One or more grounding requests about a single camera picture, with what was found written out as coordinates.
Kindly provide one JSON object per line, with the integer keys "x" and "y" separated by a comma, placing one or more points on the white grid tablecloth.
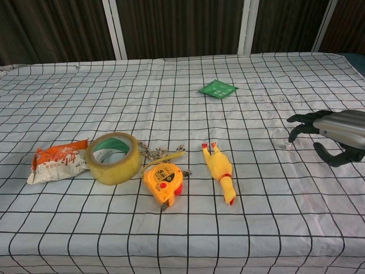
{"x": 182, "y": 228}

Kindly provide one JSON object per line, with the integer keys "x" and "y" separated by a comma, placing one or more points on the yellow tape measure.
{"x": 163, "y": 179}

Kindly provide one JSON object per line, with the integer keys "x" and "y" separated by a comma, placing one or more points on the orange white snack bag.
{"x": 57, "y": 162}

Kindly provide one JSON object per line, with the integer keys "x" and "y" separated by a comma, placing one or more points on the clear packing tape roll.
{"x": 114, "y": 160}

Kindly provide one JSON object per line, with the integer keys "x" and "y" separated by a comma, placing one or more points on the green sachet packet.
{"x": 218, "y": 89}

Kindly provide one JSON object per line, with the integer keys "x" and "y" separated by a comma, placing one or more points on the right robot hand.
{"x": 339, "y": 125}

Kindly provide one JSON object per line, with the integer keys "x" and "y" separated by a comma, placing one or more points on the yellow rubber chicken toy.
{"x": 219, "y": 168}

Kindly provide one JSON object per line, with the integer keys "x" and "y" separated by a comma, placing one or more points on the white frame post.
{"x": 247, "y": 27}
{"x": 324, "y": 25}
{"x": 115, "y": 28}

